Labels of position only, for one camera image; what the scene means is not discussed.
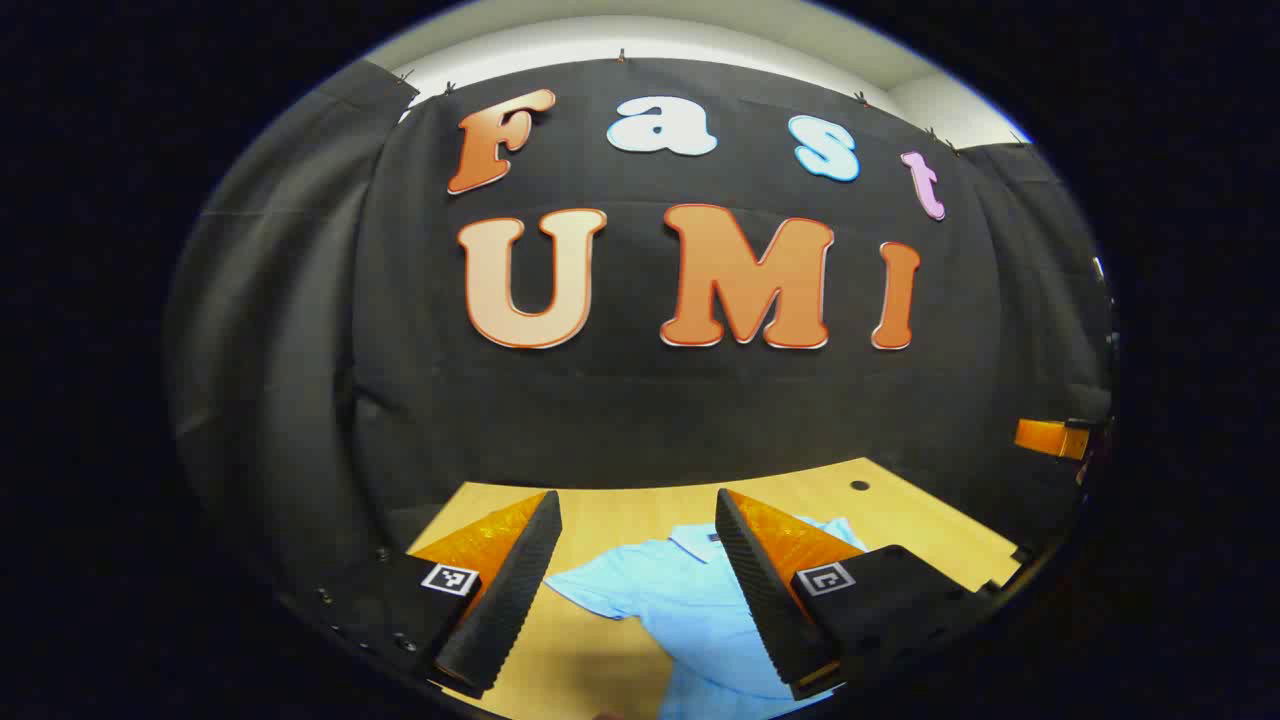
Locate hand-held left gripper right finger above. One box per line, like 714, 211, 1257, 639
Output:
715, 488, 1003, 701

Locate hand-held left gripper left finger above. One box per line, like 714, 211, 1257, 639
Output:
300, 490, 563, 699

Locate light blue T-shirt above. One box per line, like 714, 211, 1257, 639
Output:
545, 517, 866, 720

